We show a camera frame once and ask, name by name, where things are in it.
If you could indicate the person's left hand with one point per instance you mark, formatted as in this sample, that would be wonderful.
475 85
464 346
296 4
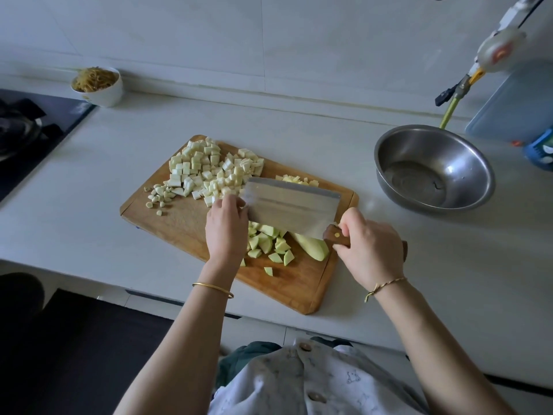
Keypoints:
226 236

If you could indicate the person's right hand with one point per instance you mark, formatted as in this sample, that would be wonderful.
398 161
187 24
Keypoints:
371 250

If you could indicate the green cucumber half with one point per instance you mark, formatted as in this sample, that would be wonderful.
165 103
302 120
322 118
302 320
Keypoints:
313 248

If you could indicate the pile of white diced vegetable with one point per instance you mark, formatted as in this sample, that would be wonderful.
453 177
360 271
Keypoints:
233 173

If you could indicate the pile of garlic cloves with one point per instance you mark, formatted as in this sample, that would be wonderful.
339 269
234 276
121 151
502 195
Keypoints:
160 199

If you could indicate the peeled yellow potato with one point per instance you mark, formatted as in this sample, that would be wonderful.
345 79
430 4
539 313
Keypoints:
298 180

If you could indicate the person's right forearm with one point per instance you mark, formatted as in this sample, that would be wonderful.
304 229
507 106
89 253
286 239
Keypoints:
441 354

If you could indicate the person's left forearm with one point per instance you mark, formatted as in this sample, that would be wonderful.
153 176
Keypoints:
173 358

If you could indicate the gold bangle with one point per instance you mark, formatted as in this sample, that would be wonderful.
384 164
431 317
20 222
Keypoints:
212 288

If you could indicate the wooden cutting board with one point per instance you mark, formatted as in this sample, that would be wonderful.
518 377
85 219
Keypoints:
173 224

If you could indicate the dark green trousers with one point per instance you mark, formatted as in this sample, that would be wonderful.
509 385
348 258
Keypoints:
238 358

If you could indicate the deep stainless steel bowl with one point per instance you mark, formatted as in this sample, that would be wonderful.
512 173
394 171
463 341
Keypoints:
462 160

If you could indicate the white patterned garment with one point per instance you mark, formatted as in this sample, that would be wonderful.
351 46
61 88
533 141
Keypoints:
320 384

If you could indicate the black floor mat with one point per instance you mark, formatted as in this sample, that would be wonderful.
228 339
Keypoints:
78 358

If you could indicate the white bowl of noodles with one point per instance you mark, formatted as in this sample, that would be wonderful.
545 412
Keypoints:
97 89

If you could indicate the dark green bottle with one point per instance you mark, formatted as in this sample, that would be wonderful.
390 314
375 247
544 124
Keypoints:
541 151

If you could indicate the light blue plastic board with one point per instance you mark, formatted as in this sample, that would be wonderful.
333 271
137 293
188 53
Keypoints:
514 108

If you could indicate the black gas stove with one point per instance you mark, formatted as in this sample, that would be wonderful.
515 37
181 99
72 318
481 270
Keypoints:
34 147

